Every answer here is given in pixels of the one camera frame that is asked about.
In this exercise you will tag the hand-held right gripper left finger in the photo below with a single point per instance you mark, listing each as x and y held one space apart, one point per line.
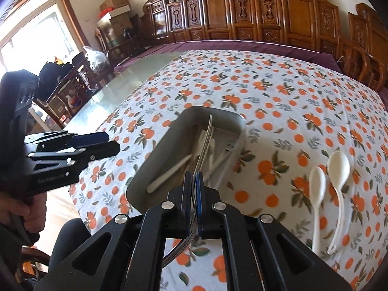
188 206

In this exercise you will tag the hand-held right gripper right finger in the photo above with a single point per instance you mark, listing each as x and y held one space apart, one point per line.
200 200

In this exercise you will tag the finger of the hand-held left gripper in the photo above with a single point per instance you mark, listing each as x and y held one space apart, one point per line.
100 151
88 138

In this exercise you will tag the white fork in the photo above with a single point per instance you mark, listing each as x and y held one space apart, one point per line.
169 175

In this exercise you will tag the metal fork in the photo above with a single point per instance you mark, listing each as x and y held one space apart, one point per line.
203 148

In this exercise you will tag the rectangular metal tray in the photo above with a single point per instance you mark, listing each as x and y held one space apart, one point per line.
182 127

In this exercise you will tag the person's left hand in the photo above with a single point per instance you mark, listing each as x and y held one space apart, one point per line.
38 215

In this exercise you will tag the dark wooden chair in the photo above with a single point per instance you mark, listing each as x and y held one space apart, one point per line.
66 97

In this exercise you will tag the black cloth bundle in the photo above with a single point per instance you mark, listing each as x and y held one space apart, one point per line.
56 72

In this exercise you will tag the clear plastic bag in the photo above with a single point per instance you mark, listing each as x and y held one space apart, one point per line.
95 57

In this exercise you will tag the person's black pants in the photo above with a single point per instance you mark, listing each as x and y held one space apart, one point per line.
69 242

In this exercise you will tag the small white spoon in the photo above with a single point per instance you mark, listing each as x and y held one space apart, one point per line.
316 182

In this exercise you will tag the white cardboard box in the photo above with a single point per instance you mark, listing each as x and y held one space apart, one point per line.
113 14

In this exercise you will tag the orange print tablecloth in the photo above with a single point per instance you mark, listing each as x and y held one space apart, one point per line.
288 103

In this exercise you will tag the large white spoon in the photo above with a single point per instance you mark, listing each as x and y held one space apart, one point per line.
338 166

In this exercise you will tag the long purple seat cushion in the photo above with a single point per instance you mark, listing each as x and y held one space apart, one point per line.
242 45

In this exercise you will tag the long carved wooden sofa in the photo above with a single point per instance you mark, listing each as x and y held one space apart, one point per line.
297 12

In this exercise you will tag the carved wooden armchair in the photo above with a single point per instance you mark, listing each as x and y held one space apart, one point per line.
363 30

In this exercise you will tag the window with wooden frame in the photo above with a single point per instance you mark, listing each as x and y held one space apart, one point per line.
36 30

